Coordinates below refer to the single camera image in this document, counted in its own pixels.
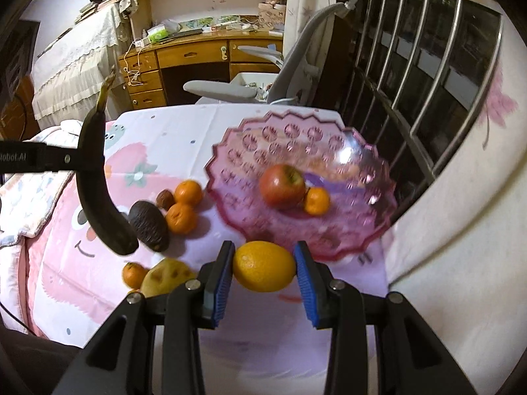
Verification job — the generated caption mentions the tangerine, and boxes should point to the tangerine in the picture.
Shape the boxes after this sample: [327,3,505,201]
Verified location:
[232,241,296,293]
[304,186,331,217]
[165,202,198,235]
[173,179,204,208]
[122,262,149,290]

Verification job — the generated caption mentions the yellow pear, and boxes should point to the yellow pear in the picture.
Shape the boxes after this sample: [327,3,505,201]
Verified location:
[139,258,197,298]

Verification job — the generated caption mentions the dark avocado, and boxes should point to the dark avocado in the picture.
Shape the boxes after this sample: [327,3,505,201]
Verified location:
[128,201,170,252]

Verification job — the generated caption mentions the dark overripe banana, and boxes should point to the dark overripe banana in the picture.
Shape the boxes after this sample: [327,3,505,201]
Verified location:
[76,68,138,256]

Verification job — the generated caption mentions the small brown passion fruit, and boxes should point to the small brown passion fruit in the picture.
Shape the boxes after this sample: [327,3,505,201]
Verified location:
[155,189,176,211]

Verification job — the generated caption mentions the red apple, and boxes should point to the red apple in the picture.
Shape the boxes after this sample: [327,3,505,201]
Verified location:
[258,164,306,209]

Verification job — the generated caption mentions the wooden door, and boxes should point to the wooden door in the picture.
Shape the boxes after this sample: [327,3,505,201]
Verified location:
[1,20,40,141]

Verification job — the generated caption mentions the pastel patterned blanket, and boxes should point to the pastel patterned blanket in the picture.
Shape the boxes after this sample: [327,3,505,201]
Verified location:
[1,119,82,247]

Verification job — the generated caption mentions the tangerine top back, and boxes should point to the tangerine top back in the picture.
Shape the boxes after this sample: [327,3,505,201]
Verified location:
[173,179,204,208]

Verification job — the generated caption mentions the lace covered piano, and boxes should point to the lace covered piano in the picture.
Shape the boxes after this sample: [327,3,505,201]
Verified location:
[31,4,130,129]

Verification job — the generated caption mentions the pink glass fruit bowl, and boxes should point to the pink glass fruit bowl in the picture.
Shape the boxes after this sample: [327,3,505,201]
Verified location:
[206,111,397,261]

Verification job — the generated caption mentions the cartoon printed tablecloth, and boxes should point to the cartoon printed tablecloth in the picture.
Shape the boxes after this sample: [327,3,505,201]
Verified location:
[28,104,388,394]

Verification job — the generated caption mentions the white butterfly curtain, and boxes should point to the white butterfly curtain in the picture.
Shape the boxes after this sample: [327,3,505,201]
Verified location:
[382,20,526,394]

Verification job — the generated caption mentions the wooden desk with drawers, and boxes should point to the wooden desk with drawers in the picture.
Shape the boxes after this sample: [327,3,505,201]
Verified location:
[119,30,282,110]

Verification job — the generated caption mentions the grey office chair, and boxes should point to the grey office chair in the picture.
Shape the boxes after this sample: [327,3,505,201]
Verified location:
[183,0,359,106]

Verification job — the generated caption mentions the metal window bars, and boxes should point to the metal window bars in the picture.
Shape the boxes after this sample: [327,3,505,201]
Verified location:
[336,0,502,202]

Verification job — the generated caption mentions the black cable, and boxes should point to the black cable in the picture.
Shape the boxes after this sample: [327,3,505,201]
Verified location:
[0,300,39,336]

